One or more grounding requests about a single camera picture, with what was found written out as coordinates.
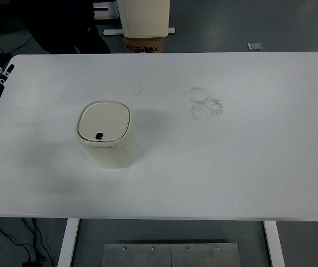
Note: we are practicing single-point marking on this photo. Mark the cream trash bin with lid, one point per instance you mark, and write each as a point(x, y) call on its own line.
point(111, 155)

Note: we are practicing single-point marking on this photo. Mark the large white bin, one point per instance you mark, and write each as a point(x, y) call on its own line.
point(145, 16)

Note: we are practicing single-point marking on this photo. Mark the white table foot bar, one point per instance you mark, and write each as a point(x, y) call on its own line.
point(113, 31)

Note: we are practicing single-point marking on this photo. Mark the brown cardboard box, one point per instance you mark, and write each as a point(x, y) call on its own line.
point(143, 46)

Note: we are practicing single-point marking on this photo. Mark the white table leg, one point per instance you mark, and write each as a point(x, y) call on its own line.
point(67, 242)
point(274, 244)

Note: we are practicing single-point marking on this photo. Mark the grey metal plate with screws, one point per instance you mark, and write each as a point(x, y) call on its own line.
point(203, 256)
point(136, 256)

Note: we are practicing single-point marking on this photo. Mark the small grey floor plate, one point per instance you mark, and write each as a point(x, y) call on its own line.
point(255, 46)

